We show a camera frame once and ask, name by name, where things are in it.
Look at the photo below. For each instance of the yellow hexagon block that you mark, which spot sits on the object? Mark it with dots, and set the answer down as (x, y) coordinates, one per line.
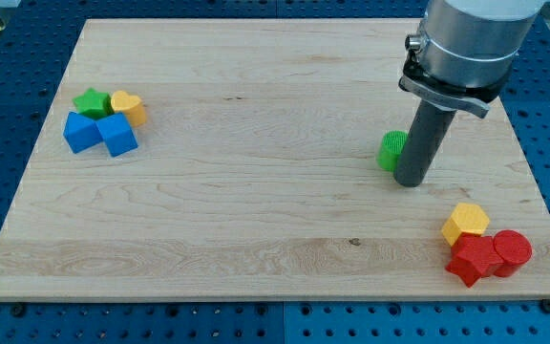
(465, 219)

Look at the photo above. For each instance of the red cylinder block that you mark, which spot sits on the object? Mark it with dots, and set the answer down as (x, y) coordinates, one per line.
(514, 249)

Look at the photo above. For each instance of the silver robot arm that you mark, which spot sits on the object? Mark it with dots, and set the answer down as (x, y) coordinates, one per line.
(462, 52)

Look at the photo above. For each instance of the green cylinder block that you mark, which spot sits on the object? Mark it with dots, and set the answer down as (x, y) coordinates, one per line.
(390, 149)

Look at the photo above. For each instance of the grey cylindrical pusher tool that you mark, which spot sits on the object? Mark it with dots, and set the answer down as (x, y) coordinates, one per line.
(428, 129)

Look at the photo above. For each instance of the yellow heart block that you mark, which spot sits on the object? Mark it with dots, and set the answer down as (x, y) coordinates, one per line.
(131, 106)

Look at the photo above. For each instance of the red star block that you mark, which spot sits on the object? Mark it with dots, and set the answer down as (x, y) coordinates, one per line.
(473, 258)

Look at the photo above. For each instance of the wooden board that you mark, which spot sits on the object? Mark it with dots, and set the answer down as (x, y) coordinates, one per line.
(255, 176)

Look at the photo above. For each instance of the green star block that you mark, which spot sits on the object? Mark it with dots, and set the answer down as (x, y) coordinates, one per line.
(93, 104)

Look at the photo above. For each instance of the blue cube block right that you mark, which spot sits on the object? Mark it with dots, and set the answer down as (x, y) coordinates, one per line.
(117, 134)

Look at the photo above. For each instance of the blue cube block left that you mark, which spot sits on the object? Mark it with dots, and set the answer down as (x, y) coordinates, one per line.
(81, 132)

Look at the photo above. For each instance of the blue cube block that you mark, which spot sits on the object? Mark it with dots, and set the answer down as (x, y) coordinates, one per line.
(117, 134)
(81, 132)

